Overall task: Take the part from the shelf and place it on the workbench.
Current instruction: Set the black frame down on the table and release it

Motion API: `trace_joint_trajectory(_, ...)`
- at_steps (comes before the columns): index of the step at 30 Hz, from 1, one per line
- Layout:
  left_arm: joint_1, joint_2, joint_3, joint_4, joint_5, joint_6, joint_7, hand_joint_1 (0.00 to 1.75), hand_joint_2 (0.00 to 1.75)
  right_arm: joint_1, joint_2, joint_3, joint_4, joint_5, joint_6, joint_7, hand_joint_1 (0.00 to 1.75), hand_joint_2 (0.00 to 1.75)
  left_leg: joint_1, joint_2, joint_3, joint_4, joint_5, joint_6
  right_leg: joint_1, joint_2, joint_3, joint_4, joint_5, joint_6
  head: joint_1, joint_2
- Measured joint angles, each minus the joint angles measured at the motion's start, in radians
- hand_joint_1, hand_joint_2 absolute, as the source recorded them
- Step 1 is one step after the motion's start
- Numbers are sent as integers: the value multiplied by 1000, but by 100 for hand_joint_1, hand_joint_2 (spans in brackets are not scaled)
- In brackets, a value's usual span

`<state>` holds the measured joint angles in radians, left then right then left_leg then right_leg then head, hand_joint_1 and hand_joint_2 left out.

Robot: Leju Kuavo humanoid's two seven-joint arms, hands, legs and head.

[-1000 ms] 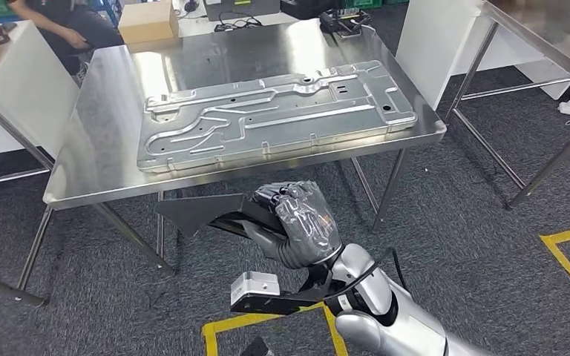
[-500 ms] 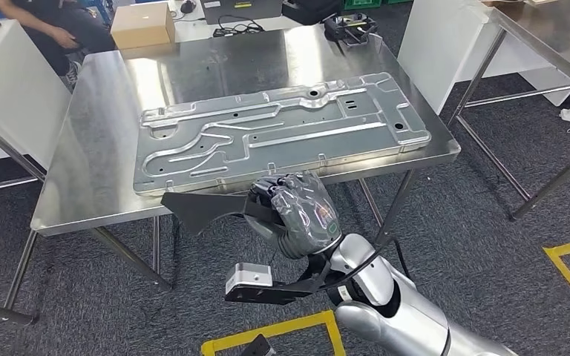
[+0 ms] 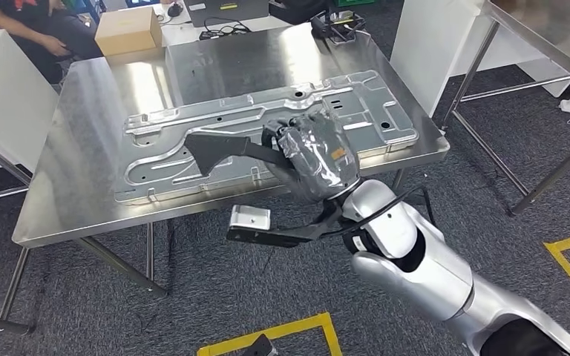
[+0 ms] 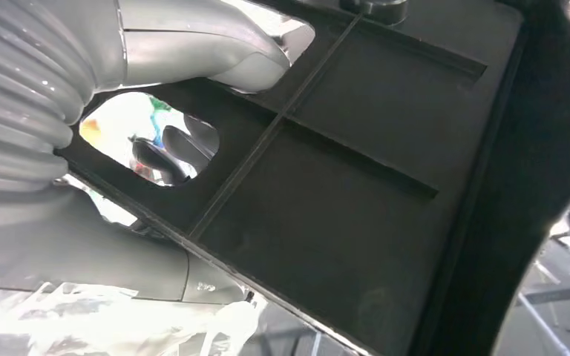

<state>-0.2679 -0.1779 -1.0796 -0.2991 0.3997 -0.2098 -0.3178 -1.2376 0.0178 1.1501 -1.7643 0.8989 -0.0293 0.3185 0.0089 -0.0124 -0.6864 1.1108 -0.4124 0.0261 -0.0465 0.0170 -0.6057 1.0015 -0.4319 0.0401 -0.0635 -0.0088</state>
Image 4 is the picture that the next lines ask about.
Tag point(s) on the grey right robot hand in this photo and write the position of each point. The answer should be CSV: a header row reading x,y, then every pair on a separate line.
x,y
68,255

